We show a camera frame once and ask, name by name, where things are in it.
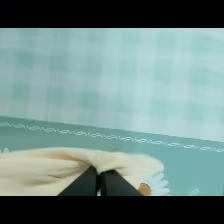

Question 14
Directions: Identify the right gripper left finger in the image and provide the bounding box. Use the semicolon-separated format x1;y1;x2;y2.
57;165;98;197

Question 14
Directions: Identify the cream shirt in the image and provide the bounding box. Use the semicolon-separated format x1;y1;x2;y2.
0;146;165;197

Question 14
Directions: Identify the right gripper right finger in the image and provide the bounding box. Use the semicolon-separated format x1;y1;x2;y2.
99;169;145;197

